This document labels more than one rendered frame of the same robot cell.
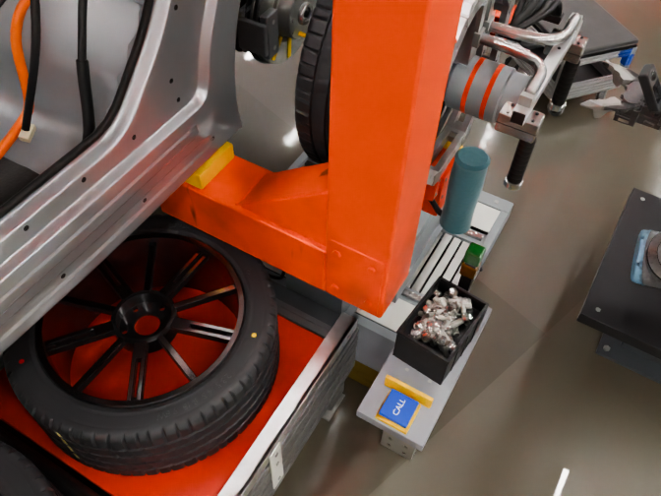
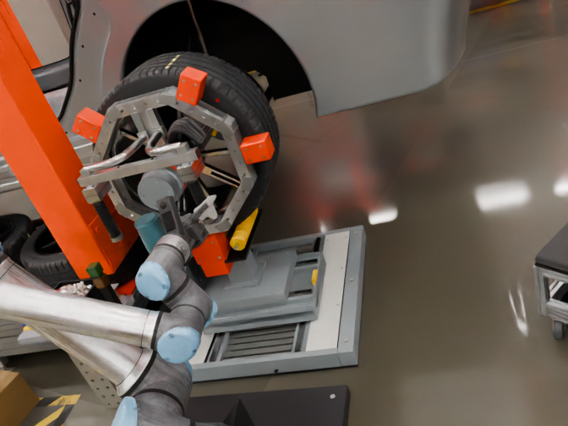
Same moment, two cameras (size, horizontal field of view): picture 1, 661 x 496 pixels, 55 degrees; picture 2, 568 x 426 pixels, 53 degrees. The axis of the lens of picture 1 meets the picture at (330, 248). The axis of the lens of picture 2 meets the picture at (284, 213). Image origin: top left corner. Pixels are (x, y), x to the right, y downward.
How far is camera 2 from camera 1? 2.59 m
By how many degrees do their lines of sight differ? 63
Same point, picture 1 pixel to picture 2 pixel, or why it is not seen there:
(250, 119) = (360, 202)
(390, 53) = not seen: outside the picture
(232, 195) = not seen: hidden behind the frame
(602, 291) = (193, 404)
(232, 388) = (41, 264)
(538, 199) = (400, 377)
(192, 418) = (27, 263)
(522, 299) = not seen: hidden behind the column
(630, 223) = (288, 397)
